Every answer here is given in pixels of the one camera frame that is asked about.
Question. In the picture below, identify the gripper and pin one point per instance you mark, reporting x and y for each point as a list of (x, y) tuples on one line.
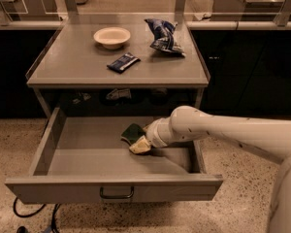
[(152, 132)]

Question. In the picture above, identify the green and yellow sponge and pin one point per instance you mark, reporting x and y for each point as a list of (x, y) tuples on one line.
[(132, 134)]

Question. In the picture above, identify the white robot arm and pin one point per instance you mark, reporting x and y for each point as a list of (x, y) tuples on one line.
[(264, 137)]

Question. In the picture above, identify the grey open top drawer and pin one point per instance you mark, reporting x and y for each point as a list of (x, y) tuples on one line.
[(79, 155)]

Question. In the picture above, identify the grey counter cabinet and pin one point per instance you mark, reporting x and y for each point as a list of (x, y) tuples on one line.
[(75, 61)]

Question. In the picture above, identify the dark blue snack packet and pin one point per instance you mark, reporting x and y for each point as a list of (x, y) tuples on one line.
[(123, 63)]

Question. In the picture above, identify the white bowl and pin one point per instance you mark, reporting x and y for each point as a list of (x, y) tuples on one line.
[(112, 38)]

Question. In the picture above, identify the blue chip bag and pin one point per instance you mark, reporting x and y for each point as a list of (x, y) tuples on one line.
[(163, 33)]

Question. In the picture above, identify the black drawer handle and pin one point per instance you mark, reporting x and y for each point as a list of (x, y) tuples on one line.
[(108, 193)]

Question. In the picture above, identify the white horizontal rail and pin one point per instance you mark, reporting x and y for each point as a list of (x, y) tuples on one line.
[(191, 25)]

